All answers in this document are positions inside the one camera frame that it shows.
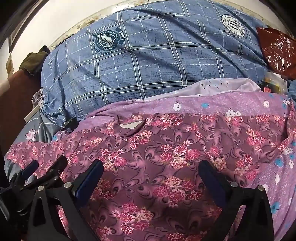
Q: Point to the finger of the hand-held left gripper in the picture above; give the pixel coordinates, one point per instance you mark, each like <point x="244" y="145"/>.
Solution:
<point x="30" y="168"/>
<point x="57" y="167"/>

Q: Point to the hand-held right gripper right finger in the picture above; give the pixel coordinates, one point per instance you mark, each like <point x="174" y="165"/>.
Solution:
<point x="215" y="185"/>

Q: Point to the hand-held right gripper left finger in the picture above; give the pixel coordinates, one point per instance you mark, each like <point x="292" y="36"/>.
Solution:
<point x="87" y="183"/>

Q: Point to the purple floral garment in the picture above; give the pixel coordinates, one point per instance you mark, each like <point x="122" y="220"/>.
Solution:
<point x="161" y="162"/>

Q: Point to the grey-blue flowered cloth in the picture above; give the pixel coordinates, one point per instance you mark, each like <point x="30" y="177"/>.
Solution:
<point x="44" y="129"/>

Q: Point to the brown headboard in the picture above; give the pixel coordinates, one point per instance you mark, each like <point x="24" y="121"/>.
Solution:
<point x="16" y="104"/>

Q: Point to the small lilac patterned cloth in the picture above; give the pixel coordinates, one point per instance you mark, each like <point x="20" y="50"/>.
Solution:
<point x="38" y="96"/>

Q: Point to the lilac flowered bedsheet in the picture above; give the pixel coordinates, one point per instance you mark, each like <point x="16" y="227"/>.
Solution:
<point x="208" y="102"/>

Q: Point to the white printed cloth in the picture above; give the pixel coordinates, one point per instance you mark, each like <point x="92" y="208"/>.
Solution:
<point x="208" y="87"/>

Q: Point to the wooden framed picture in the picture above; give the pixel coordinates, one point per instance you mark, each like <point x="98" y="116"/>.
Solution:
<point x="9" y="63"/>

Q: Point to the olive green cloth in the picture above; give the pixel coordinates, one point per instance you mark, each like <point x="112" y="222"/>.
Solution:
<point x="33" y="60"/>

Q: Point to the yellow box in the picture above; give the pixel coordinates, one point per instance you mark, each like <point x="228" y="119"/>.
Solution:
<point x="274" y="83"/>

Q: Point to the blue plaid quilt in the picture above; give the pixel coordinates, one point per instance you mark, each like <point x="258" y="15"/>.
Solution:
<point x="150" y="62"/>

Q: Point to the red plastic bag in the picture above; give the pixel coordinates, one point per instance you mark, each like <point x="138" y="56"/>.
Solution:
<point x="276" y="48"/>

